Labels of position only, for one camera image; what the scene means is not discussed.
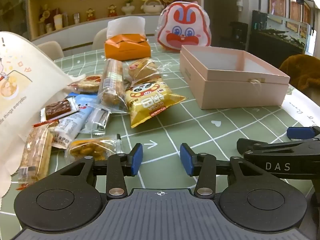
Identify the red snack packet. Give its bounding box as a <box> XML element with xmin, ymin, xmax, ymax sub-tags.
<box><xmin>32</xmin><ymin>119</ymin><xmax>59</xmax><ymax>128</ymax></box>

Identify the nut brittle clear packet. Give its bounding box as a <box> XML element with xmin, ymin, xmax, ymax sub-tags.
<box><xmin>64</xmin><ymin>134</ymin><xmax>123</xmax><ymax>162</ymax></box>

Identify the chocolate brownie silver packet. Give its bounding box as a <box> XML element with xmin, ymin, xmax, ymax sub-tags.
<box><xmin>40</xmin><ymin>97</ymin><xmax>79</xmax><ymax>123</ymax></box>

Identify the white bunny teapot figure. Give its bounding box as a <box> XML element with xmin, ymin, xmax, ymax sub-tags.
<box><xmin>141</xmin><ymin>0</ymin><xmax>163</xmax><ymax>14</ymax></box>

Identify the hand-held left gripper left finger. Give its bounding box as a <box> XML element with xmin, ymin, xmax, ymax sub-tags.
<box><xmin>54</xmin><ymin>144</ymin><xmax>143</xmax><ymax>199</ymax></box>

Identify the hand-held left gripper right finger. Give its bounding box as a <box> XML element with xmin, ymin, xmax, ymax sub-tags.
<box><xmin>180</xmin><ymin>142</ymin><xmax>265</xmax><ymax>199</ymax></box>

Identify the yellow cup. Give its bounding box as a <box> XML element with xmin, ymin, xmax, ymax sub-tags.
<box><xmin>53</xmin><ymin>14</ymin><xmax>63</xmax><ymax>30</ymax></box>

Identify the yellow snack packet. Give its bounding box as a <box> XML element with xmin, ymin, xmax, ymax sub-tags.
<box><xmin>124</xmin><ymin>79</ymin><xmax>187</xmax><ymax>128</ymax></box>

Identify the rabbit print plastic bag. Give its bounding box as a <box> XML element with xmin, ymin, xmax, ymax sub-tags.
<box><xmin>156</xmin><ymin>1</ymin><xmax>212</xmax><ymax>53</ymax></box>

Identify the black appliance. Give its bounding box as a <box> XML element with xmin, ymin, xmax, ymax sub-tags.
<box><xmin>230</xmin><ymin>21</ymin><xmax>248</xmax><ymax>50</ymax></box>

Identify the pink cardboard box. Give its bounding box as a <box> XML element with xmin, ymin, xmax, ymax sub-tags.
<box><xmin>179</xmin><ymin>45</ymin><xmax>290</xmax><ymax>110</ymax></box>

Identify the red-topped round cake packet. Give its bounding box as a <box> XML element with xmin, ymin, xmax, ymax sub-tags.
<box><xmin>67</xmin><ymin>74</ymin><xmax>103</xmax><ymax>94</ymax></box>

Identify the green checked tablecloth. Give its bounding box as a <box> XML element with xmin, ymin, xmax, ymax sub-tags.
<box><xmin>0</xmin><ymin>42</ymin><xmax>320</xmax><ymax>240</ymax></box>

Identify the blue and white snack packet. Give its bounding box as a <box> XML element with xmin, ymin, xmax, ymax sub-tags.
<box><xmin>51</xmin><ymin>94</ymin><xmax>98</xmax><ymax>150</ymax></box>

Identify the cream printed paper bag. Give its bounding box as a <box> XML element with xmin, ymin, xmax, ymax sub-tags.
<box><xmin>0</xmin><ymin>31</ymin><xmax>87</xmax><ymax>200</ymax></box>

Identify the long biscuit clear packet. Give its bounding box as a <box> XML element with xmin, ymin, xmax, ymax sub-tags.
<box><xmin>97</xmin><ymin>59</ymin><xmax>129</xmax><ymax>113</ymax></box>

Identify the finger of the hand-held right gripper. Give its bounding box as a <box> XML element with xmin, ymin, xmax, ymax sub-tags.
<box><xmin>287</xmin><ymin>126</ymin><xmax>320</xmax><ymax>140</ymax></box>
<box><xmin>236</xmin><ymin>137</ymin><xmax>320</xmax><ymax>155</ymax></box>

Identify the white vase with plant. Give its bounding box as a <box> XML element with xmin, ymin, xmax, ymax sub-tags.
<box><xmin>122</xmin><ymin>0</ymin><xmax>134</xmax><ymax>15</ymax></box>

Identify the silver foil snack bar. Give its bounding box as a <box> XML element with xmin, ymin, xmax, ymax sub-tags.
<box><xmin>81</xmin><ymin>104</ymin><xmax>112</xmax><ymax>137</ymax></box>

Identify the orange tissue box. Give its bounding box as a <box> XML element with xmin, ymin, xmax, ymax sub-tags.
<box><xmin>104</xmin><ymin>34</ymin><xmax>151</xmax><ymax>61</ymax></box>

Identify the white tissue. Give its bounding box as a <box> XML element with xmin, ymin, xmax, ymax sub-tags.
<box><xmin>107</xmin><ymin>16</ymin><xmax>145</xmax><ymax>39</ymax></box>

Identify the cream chair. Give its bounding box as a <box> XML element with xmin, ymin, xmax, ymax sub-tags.
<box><xmin>92</xmin><ymin>27</ymin><xmax>110</xmax><ymax>50</ymax></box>
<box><xmin>36</xmin><ymin>41</ymin><xmax>65</xmax><ymax>62</ymax></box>

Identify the peanut bar clear packet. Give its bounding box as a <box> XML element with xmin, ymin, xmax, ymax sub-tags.
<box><xmin>15</xmin><ymin>126</ymin><xmax>54</xmax><ymax>190</ymax></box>

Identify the round bread clear packet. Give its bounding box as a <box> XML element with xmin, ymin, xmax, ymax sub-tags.
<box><xmin>128</xmin><ymin>57</ymin><xmax>173</xmax><ymax>83</ymax></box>

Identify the wooden shelf unit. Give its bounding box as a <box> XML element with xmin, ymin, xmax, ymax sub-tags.
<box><xmin>26</xmin><ymin>0</ymin><xmax>203</xmax><ymax>40</ymax></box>

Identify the glass fish tank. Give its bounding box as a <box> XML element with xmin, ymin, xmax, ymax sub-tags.
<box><xmin>251</xmin><ymin>0</ymin><xmax>315</xmax><ymax>55</ymax></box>

